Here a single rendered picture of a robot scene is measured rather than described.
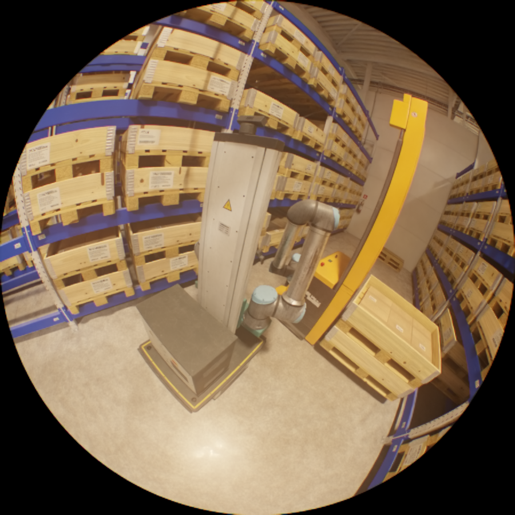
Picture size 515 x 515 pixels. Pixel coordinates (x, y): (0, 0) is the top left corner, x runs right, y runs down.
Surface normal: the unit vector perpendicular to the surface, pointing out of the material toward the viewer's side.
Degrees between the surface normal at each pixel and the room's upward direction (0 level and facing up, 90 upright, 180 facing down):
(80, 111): 90
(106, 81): 90
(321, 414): 0
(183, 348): 0
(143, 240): 90
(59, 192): 90
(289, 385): 0
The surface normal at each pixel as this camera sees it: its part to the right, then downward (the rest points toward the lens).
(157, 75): 0.67, 0.52
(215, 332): 0.22, -0.82
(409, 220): -0.71, 0.23
